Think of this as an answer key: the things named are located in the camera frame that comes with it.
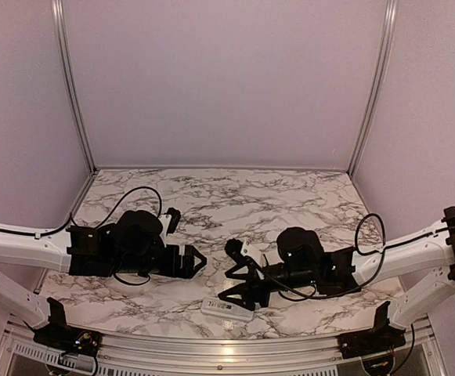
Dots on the left aluminium corner post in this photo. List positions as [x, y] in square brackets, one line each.
[68, 77]

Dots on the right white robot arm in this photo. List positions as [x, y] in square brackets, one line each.
[308, 271]

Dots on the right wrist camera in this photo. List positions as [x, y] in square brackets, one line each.
[242, 252]

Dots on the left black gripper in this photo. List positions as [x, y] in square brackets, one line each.
[187, 271]

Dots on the front aluminium rail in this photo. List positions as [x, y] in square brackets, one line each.
[131, 354]

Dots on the white remote control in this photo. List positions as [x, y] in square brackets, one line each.
[216, 307]

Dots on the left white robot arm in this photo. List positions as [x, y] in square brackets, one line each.
[135, 244]

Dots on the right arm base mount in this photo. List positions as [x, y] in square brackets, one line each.
[382, 337]

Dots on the right aluminium corner post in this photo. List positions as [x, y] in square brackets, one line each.
[380, 71]

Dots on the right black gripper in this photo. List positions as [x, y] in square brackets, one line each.
[247, 290]

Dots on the aluminium corner post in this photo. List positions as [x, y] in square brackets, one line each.
[380, 71]
[68, 77]

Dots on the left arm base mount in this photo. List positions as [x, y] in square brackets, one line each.
[59, 335]

